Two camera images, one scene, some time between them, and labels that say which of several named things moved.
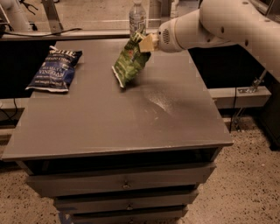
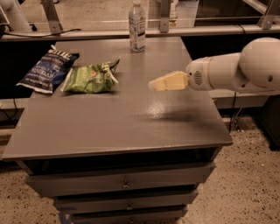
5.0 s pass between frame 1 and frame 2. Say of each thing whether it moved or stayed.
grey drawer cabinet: stayed
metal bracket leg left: stayed
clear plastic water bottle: stayed
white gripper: moved
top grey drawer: stayed
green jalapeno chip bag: moved
